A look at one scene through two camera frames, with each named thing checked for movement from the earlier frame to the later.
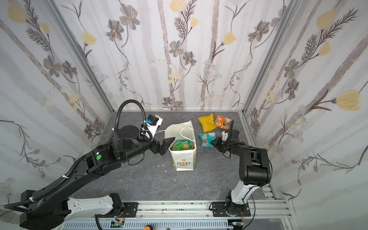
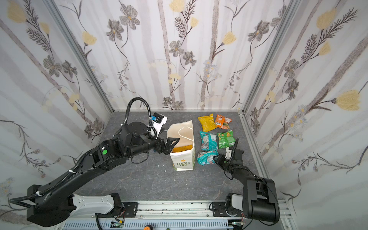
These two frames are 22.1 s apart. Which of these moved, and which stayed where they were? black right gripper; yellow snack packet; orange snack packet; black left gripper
Moved: black right gripper
Stayed: orange snack packet; yellow snack packet; black left gripper
